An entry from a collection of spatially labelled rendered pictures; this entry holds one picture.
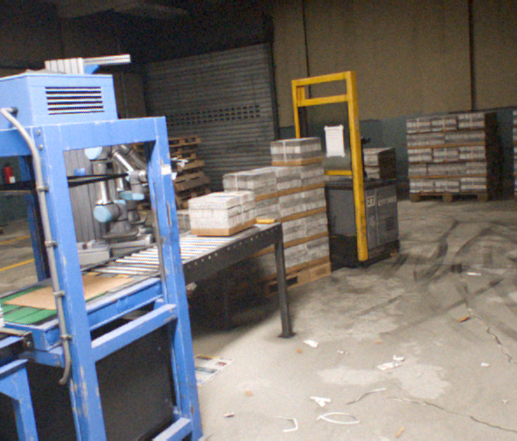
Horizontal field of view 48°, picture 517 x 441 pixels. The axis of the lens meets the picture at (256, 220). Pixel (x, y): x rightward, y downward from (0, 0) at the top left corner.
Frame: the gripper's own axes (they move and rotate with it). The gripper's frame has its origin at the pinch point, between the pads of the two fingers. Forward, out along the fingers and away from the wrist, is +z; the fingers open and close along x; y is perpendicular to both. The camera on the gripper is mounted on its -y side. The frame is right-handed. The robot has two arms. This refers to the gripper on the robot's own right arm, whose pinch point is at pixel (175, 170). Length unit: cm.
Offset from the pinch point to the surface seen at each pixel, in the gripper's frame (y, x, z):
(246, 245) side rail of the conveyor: 48, -5, 44
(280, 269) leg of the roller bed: 69, -51, 49
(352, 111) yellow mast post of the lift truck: -54, -207, 67
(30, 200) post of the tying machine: 16, 83, -40
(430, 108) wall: -122, -759, 85
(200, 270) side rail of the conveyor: 57, 41, 37
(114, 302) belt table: 62, 111, 30
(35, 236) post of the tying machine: 35, 80, -41
